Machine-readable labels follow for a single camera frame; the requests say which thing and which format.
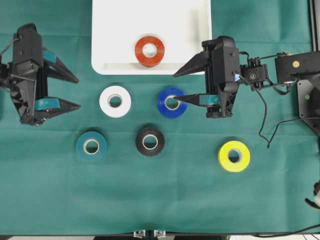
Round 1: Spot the white plastic tray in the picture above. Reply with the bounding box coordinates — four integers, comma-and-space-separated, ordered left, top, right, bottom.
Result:
91, 0, 212, 75

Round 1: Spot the teal tape roll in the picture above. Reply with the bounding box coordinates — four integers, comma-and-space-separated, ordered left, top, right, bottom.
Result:
75, 131, 108, 162

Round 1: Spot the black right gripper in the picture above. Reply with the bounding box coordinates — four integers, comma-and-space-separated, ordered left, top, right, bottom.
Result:
173, 36, 241, 118

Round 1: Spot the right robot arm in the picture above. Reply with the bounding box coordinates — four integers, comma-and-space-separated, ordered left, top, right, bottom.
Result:
173, 0, 320, 135

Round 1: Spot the green table cloth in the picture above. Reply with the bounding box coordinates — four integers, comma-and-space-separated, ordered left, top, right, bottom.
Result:
0, 0, 320, 235

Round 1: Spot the white tape roll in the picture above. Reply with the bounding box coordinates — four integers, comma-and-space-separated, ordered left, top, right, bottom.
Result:
99, 85, 132, 118

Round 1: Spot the black tape roll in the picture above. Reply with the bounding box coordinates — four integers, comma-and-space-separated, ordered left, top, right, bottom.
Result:
135, 127, 165, 157

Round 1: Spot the blue tape roll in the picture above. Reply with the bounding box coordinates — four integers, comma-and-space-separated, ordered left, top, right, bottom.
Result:
156, 87, 187, 119

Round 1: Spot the metal table clamp bracket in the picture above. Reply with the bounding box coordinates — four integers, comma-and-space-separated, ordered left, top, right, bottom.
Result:
133, 229, 166, 240

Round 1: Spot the red tape roll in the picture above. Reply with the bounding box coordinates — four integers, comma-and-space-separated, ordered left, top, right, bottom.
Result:
134, 35, 165, 68

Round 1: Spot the yellow tape roll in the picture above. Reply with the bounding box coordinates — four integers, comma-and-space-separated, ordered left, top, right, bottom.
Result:
217, 140, 251, 173

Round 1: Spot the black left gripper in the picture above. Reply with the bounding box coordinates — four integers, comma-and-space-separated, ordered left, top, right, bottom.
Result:
9, 23, 81, 125

